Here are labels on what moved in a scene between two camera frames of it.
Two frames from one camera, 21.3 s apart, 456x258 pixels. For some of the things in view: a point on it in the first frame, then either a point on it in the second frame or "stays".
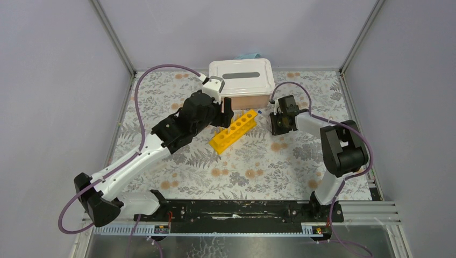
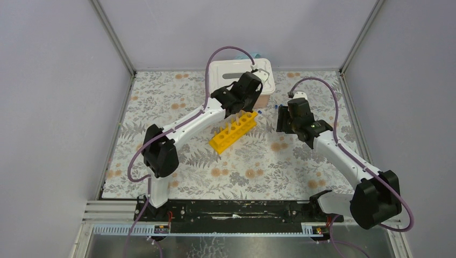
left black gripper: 222,119 to 247,107
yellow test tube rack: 222,140 stays
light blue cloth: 249,56 stays
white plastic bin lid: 246,77 stays
